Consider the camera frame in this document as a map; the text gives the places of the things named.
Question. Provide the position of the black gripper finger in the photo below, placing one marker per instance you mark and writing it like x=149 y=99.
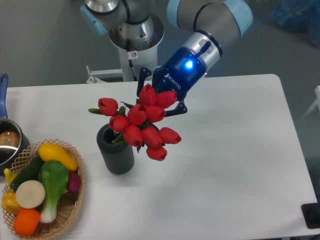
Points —
x=179 y=109
x=143 y=75

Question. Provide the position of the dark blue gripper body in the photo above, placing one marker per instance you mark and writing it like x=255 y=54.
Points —
x=180 y=72

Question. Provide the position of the red tulip bouquet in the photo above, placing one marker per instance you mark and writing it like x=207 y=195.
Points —
x=135 y=124

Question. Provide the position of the dark grey ribbed vase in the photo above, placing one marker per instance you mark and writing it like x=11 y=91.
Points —
x=119 y=158

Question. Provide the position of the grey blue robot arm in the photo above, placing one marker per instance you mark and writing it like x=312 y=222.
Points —
x=215 y=25

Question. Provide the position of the blue plastic bag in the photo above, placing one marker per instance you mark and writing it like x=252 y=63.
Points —
x=299 y=16

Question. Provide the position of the yellow squash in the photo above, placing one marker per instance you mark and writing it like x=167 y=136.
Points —
x=53 y=152

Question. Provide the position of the purple radish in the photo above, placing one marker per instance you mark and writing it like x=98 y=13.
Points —
x=74 y=182

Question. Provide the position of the green bok choy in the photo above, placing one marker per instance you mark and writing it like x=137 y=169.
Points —
x=54 y=177

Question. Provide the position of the woven wicker basket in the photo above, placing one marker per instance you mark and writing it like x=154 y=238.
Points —
x=68 y=206

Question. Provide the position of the green cucumber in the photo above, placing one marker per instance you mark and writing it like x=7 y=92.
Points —
x=30 y=172

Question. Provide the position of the black device at edge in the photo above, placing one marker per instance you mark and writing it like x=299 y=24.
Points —
x=311 y=214

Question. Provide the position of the cream round slice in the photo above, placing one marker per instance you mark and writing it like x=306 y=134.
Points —
x=30 y=194

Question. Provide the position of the yellow banana tip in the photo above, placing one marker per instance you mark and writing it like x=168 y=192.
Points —
x=9 y=176

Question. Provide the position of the yellow bell pepper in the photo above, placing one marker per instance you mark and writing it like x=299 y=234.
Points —
x=9 y=202

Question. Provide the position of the orange fruit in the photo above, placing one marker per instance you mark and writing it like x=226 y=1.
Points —
x=26 y=222

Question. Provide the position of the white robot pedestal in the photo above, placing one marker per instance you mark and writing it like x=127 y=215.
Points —
x=137 y=46

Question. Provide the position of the white frame at right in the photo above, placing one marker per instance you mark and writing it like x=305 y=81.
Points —
x=313 y=108

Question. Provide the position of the blue handled saucepan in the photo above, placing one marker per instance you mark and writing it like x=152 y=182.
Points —
x=12 y=139

